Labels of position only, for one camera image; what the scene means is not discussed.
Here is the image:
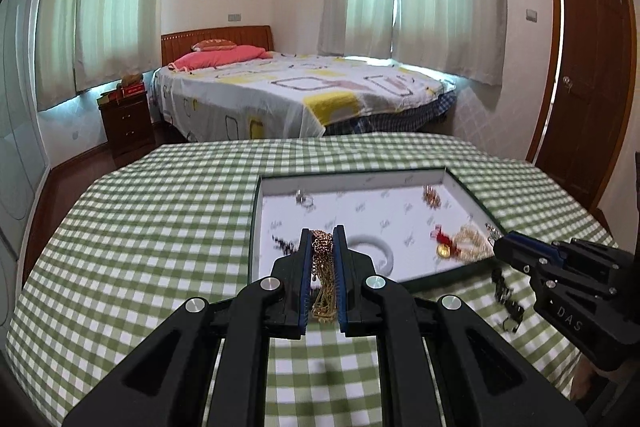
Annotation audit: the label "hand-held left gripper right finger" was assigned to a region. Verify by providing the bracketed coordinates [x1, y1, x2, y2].
[333, 225, 587, 427]

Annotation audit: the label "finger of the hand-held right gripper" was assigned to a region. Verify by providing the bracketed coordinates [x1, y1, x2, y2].
[494, 232, 564, 281]
[556, 238, 623, 264]

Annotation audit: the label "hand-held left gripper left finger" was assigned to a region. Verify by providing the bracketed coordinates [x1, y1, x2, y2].
[62, 227, 313, 427]

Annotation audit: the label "gold chain necklace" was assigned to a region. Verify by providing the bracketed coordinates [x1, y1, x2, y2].
[307, 229, 342, 326]

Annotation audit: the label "dark beaded chain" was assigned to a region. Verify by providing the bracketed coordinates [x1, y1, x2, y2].
[270, 234, 301, 258]

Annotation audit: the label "white jade bangle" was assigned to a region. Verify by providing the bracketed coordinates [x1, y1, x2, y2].
[347, 234, 396, 276]

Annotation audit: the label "pearl necklace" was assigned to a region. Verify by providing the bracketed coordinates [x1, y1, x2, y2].
[452, 222, 497, 264]

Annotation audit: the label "white shallow tray box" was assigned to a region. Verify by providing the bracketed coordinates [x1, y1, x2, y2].
[247, 167, 506, 294]

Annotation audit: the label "red knot gold charm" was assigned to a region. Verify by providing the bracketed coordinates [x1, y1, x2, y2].
[429, 224, 464, 261]

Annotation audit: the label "black hair clips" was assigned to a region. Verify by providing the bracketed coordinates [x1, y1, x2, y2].
[491, 268, 514, 304]

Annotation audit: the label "green checked tablecloth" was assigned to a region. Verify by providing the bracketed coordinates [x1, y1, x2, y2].
[5, 132, 617, 427]

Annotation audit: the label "brown wooden door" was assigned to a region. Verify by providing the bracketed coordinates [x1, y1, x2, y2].
[525, 0, 640, 214]

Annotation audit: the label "patterned bedspread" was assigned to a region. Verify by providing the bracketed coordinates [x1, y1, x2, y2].
[152, 52, 458, 140]

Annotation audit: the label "dark wooden nightstand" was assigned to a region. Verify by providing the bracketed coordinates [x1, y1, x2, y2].
[97, 89, 156, 158]

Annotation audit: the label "pink pillow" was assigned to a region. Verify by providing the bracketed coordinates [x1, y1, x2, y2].
[168, 45, 267, 70]

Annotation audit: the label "wooden bed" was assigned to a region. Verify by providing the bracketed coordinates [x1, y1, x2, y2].
[152, 25, 458, 142]

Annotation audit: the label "black cord bracelet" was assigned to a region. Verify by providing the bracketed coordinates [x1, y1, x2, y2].
[502, 302, 526, 333]

